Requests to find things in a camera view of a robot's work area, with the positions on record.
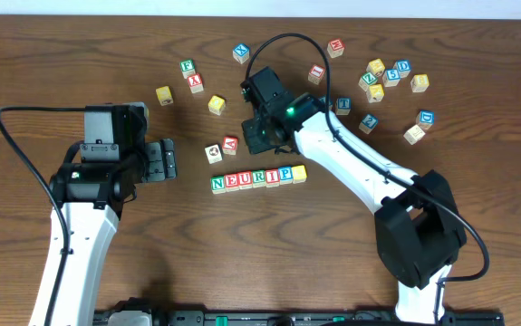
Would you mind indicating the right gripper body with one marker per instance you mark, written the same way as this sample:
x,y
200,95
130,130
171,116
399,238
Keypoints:
x,y
255,137

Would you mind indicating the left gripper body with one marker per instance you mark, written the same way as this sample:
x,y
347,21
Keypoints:
x,y
159,160

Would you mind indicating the red i block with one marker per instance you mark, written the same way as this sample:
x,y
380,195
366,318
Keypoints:
x,y
272,178
316,74

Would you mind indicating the blue P block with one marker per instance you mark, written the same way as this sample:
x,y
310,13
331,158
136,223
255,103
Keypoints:
x,y
285,175

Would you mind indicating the green N block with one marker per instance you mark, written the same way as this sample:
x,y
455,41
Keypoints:
x,y
218,185

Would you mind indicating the green R block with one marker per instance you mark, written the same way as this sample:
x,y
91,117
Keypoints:
x,y
258,178

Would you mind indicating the red U block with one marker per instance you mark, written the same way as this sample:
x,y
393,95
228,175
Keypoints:
x,y
245,180

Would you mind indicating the red E block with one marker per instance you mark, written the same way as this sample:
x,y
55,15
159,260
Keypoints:
x,y
231,182

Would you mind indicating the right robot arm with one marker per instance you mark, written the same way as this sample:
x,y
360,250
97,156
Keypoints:
x,y
417,232

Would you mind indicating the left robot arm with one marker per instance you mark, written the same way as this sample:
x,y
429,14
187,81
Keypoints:
x,y
98,175

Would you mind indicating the red A block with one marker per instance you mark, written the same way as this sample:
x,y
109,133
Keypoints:
x,y
230,145

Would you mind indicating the white soccer ball block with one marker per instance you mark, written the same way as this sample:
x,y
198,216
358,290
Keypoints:
x,y
214,154

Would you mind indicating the yellow O block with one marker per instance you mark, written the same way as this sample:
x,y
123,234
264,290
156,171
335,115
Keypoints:
x,y
216,105

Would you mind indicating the blue T block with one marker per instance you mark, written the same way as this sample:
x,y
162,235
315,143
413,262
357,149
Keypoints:
x,y
343,106

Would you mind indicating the blue X block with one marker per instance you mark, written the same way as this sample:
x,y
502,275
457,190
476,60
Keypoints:
x,y
241,53

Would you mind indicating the red Y block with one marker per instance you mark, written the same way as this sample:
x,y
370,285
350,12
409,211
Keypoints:
x,y
195,83

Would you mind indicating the green F block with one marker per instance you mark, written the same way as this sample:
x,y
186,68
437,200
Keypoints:
x,y
187,68

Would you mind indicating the blue 2 block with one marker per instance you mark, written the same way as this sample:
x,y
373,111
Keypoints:
x,y
368,123

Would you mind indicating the red block top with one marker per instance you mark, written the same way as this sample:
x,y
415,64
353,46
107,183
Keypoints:
x,y
335,48

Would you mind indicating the green Z block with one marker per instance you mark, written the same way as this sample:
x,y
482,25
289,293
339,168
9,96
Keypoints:
x,y
367,80

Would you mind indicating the yellow block below Z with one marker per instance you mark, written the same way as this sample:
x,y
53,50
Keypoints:
x,y
375,93

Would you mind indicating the blue 5 block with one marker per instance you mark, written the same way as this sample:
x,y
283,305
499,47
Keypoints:
x,y
390,78

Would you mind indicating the white block right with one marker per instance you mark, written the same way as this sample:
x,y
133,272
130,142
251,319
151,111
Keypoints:
x,y
414,134

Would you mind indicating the blue D block upper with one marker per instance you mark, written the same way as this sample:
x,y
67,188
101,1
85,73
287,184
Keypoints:
x,y
403,68

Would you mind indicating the blue d block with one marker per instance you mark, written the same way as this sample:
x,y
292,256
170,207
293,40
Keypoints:
x,y
425,119
403,68

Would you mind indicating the blue D block lower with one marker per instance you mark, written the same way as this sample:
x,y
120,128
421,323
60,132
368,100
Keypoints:
x,y
425,119

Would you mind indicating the yellow 8 block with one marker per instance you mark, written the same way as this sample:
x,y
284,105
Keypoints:
x,y
419,83

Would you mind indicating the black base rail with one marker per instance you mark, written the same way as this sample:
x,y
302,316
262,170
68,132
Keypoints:
x,y
199,318

